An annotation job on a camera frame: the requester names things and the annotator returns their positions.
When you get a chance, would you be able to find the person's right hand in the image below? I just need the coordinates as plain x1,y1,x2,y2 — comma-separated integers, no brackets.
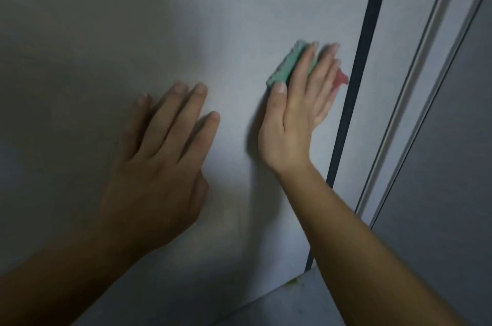
257,42,343,176

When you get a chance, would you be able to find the person's left hand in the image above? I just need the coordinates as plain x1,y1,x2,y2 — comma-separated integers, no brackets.
96,82,221,256

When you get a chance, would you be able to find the green and pink sponge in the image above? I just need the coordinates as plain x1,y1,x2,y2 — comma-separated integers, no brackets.
266,40,350,93

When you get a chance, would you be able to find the person's left forearm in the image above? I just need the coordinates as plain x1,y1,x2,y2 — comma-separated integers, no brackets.
0,228,155,326

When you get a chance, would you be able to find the person's right forearm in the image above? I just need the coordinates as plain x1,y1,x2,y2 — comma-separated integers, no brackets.
275,160,469,326

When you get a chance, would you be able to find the narrow white refrigerator door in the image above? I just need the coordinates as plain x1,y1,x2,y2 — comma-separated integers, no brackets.
331,0,459,215

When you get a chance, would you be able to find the wide glossy white refrigerator door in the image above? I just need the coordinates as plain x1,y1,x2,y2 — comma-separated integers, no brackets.
0,0,385,326

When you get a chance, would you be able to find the white lower drawer front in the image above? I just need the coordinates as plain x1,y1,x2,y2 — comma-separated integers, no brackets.
221,263,348,326

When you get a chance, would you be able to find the grey door panel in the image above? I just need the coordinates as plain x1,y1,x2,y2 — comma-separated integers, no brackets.
370,0,492,326

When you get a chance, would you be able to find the white door frame trim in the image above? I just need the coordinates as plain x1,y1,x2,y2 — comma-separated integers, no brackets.
354,0,492,229

